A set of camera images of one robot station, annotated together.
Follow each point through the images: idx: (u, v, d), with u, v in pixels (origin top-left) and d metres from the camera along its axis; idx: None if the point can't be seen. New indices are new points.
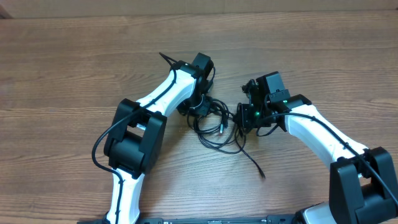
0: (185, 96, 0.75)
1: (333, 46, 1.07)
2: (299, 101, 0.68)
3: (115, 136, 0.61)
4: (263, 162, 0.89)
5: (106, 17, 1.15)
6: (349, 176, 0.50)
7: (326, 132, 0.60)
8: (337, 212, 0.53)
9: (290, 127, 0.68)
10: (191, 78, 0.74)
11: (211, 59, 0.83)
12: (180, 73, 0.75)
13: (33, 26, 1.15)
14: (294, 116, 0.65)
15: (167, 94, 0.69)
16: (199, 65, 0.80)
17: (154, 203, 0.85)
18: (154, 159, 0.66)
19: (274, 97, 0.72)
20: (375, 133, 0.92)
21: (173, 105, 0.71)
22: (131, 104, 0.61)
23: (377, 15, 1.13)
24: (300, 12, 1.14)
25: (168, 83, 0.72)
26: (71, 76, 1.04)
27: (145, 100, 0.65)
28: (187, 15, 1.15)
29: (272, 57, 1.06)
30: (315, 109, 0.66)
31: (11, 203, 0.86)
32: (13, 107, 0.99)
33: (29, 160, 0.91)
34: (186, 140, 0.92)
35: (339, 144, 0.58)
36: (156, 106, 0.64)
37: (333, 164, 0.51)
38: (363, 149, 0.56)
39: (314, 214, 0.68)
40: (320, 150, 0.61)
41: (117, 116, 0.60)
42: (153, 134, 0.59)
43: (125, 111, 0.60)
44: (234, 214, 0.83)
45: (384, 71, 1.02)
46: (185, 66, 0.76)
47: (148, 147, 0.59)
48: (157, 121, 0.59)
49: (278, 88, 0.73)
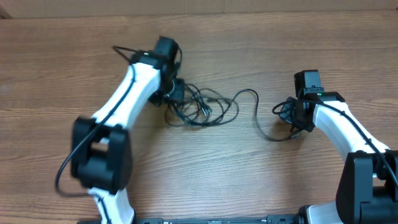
0: (150, 90, 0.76)
1: (333, 46, 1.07)
2: (332, 96, 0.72)
3: (78, 160, 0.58)
4: (265, 162, 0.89)
5: (106, 17, 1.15)
6: (365, 168, 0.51)
7: (351, 127, 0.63)
8: (342, 203, 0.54)
9: (317, 118, 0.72)
10: (153, 70, 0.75)
11: (175, 40, 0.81)
12: (138, 67, 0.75)
13: (33, 26, 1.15)
14: (324, 107, 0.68)
15: (128, 98, 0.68)
16: (163, 50, 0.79)
17: (154, 203, 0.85)
18: (129, 171, 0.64)
19: (308, 91, 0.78)
20: (375, 133, 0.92)
21: (137, 106, 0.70)
22: (86, 124, 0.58)
23: (377, 15, 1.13)
24: (300, 12, 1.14)
25: (127, 84, 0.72)
26: (71, 76, 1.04)
27: (102, 113, 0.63)
28: (187, 15, 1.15)
29: (272, 58, 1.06)
30: (347, 107, 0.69)
31: (11, 203, 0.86)
32: (13, 107, 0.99)
33: (29, 160, 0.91)
34: (186, 140, 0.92)
35: (362, 139, 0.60)
36: (115, 117, 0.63)
37: (351, 154, 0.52)
38: (385, 149, 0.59)
39: (315, 211, 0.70)
40: (341, 143, 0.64)
41: (74, 140, 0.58)
42: (118, 150, 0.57)
43: (83, 132, 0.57)
44: (234, 214, 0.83)
45: (384, 71, 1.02)
46: (145, 56, 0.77)
47: (115, 164, 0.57)
48: (119, 135, 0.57)
49: (314, 84, 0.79)
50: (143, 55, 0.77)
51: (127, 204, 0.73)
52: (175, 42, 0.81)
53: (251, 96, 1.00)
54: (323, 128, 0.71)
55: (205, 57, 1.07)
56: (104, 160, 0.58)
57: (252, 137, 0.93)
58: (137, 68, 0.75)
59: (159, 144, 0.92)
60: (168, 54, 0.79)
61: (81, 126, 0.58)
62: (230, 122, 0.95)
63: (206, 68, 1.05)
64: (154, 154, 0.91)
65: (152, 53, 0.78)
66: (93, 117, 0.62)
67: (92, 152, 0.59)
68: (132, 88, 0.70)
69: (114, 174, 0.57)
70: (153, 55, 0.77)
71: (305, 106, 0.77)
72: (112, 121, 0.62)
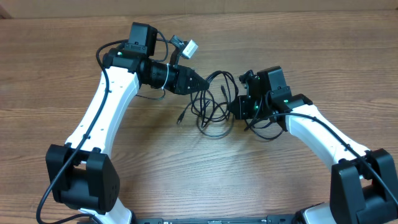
0: (129, 96, 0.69)
1: (333, 46, 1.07)
2: (300, 100, 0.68)
3: (58, 188, 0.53)
4: (264, 162, 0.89)
5: (106, 17, 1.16)
6: (352, 177, 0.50)
7: (328, 134, 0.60)
8: (337, 212, 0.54)
9: (290, 127, 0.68)
10: (130, 74, 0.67)
11: (150, 26, 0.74)
12: (112, 74, 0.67)
13: (33, 27, 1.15)
14: (295, 117, 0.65)
15: (104, 113, 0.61)
16: (138, 40, 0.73)
17: (154, 203, 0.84)
18: (117, 186, 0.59)
19: (275, 94, 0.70)
20: (376, 133, 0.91)
21: (116, 119, 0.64)
22: (60, 152, 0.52)
23: (377, 15, 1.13)
24: (300, 13, 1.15)
25: (101, 94, 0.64)
26: (71, 76, 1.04)
27: (76, 137, 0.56)
28: (187, 15, 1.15)
29: (272, 57, 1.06)
30: (316, 109, 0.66)
31: (10, 203, 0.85)
32: (13, 107, 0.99)
33: (29, 160, 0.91)
34: (186, 140, 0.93)
35: (341, 145, 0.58)
36: (91, 140, 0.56)
37: (334, 166, 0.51)
38: (365, 151, 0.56)
39: (314, 214, 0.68)
40: (321, 152, 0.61)
41: (50, 172, 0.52)
42: (97, 178, 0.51)
43: (56, 160, 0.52)
44: (234, 214, 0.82)
45: (384, 71, 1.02)
46: (119, 56, 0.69)
47: (98, 191, 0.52)
48: (96, 162, 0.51)
49: (280, 85, 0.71)
50: (115, 55, 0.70)
51: (122, 208, 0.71)
52: (152, 28, 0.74)
53: None
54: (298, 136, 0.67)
55: (205, 58, 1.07)
56: (86, 185, 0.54)
57: (250, 138, 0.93)
58: (111, 74, 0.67)
59: (159, 144, 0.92)
60: (146, 44, 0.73)
61: (55, 155, 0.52)
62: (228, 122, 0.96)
63: (207, 68, 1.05)
64: (154, 154, 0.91)
65: (127, 51, 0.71)
66: (67, 144, 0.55)
67: (71, 178, 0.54)
68: (107, 100, 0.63)
69: (100, 200, 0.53)
70: (129, 54, 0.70)
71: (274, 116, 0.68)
72: (87, 145, 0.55)
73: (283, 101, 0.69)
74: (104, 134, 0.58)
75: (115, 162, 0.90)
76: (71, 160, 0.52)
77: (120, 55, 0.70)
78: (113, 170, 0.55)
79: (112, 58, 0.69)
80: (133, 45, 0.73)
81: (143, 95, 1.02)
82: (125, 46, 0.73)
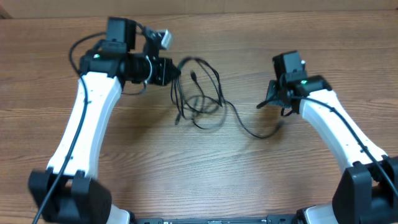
0: (112, 103, 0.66)
1: (333, 46, 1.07)
2: (318, 83, 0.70)
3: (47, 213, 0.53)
4: (265, 162, 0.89)
5: (106, 17, 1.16)
6: (365, 184, 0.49)
7: (344, 129, 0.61)
8: (340, 210, 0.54)
9: (305, 111, 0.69)
10: (110, 81, 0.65)
11: (127, 19, 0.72)
12: (91, 83, 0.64)
13: (33, 26, 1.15)
14: (312, 102, 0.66)
15: (84, 127, 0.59)
16: (117, 38, 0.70)
17: (154, 203, 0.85)
18: (107, 203, 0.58)
19: (291, 77, 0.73)
20: (375, 134, 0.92)
21: (100, 129, 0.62)
22: (43, 178, 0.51)
23: (377, 15, 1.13)
24: (300, 12, 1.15)
25: (81, 106, 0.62)
26: (71, 76, 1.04)
27: (58, 159, 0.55)
28: (187, 15, 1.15)
29: (272, 58, 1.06)
30: (336, 99, 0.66)
31: (10, 203, 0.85)
32: (13, 107, 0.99)
33: (29, 160, 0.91)
34: (186, 140, 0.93)
35: (357, 145, 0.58)
36: (74, 160, 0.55)
37: (349, 170, 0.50)
38: (382, 156, 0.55)
39: (314, 214, 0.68)
40: (333, 144, 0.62)
41: (37, 198, 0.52)
42: (86, 203, 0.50)
43: (40, 188, 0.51)
44: (234, 214, 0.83)
45: (384, 71, 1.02)
46: (96, 60, 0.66)
47: (88, 214, 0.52)
48: (82, 186, 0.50)
49: (296, 68, 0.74)
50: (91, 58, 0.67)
51: (119, 212, 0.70)
52: (129, 21, 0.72)
53: (245, 106, 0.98)
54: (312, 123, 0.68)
55: (205, 58, 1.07)
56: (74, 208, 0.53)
57: (252, 137, 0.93)
58: (88, 81, 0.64)
59: (159, 144, 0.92)
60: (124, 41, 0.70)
61: (38, 183, 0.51)
62: (230, 122, 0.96)
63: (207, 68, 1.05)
64: (153, 155, 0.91)
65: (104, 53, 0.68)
66: (49, 168, 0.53)
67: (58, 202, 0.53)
68: (87, 112, 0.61)
69: (91, 220, 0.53)
70: (107, 56, 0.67)
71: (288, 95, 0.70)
72: (71, 168, 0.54)
73: (301, 81, 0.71)
74: (88, 152, 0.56)
75: (115, 163, 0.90)
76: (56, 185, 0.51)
77: (97, 58, 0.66)
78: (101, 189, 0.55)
79: (89, 61, 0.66)
80: (111, 42, 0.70)
81: (143, 94, 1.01)
82: (102, 45, 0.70)
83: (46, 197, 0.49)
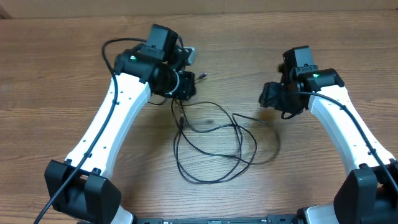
0: (140, 106, 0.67)
1: (333, 46, 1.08)
2: (331, 75, 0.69)
3: (58, 201, 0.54)
4: (265, 162, 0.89)
5: (106, 18, 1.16)
6: (370, 186, 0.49)
7: (352, 129, 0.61)
8: (342, 208, 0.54)
9: (313, 106, 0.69)
10: (140, 84, 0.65)
11: (171, 30, 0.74)
12: (122, 83, 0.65)
13: (33, 26, 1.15)
14: (321, 99, 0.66)
15: (108, 129, 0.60)
16: (157, 45, 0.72)
17: (154, 203, 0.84)
18: (116, 205, 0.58)
19: (301, 70, 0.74)
20: (375, 134, 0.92)
21: (123, 131, 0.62)
22: (59, 168, 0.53)
23: (377, 15, 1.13)
24: (300, 13, 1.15)
25: (109, 105, 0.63)
26: (71, 76, 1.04)
27: (77, 154, 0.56)
28: (188, 15, 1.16)
29: (271, 58, 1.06)
30: (347, 98, 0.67)
31: (10, 203, 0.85)
32: (13, 107, 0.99)
33: (29, 160, 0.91)
34: (188, 140, 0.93)
35: (365, 147, 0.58)
36: (91, 160, 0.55)
37: (353, 172, 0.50)
38: (389, 160, 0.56)
39: (315, 213, 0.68)
40: (339, 143, 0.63)
41: (51, 186, 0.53)
42: (94, 200, 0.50)
43: (53, 175, 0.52)
44: (234, 214, 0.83)
45: (384, 71, 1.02)
46: (132, 61, 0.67)
47: (96, 211, 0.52)
48: (96, 184, 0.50)
49: (306, 63, 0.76)
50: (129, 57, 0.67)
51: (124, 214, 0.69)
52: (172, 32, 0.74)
53: (249, 105, 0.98)
54: (319, 119, 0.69)
55: (205, 57, 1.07)
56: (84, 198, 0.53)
57: (253, 138, 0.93)
58: (120, 82, 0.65)
59: (160, 144, 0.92)
60: (163, 49, 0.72)
61: (54, 172, 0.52)
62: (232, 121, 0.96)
63: (207, 68, 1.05)
64: (154, 154, 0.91)
65: (140, 55, 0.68)
66: (67, 162, 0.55)
67: (72, 190, 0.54)
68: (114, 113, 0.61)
69: (97, 218, 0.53)
70: (141, 61, 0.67)
71: (298, 86, 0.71)
72: (88, 165, 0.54)
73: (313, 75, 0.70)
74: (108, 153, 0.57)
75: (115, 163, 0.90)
76: (71, 178, 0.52)
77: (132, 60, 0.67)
78: (115, 190, 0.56)
79: (124, 63, 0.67)
80: (150, 48, 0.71)
81: None
82: (142, 48, 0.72)
83: (60, 188, 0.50)
